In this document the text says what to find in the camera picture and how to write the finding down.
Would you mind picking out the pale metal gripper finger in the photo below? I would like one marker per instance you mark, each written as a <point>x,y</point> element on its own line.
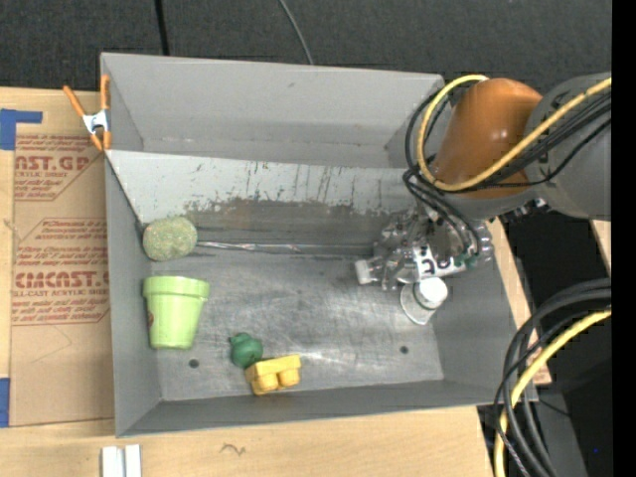
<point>364,271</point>
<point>383,254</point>

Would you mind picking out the clear bottle with white cap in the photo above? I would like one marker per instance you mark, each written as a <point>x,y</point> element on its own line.
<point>427,296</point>

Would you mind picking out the grey metal bin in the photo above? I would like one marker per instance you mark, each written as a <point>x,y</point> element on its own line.
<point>308,311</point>

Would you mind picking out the yellow toy building brick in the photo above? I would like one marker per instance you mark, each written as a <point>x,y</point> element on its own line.
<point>273,375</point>

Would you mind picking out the dark green toy vegetable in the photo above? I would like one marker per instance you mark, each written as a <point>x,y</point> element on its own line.
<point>245,351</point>

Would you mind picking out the light green flower pot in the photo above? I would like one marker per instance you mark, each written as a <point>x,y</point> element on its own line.
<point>174,316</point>

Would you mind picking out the speckled green ball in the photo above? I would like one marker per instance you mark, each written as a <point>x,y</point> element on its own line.
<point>170,239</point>

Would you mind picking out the brown cardboard board, red print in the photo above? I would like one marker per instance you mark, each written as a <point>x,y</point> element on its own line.
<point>54,266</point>

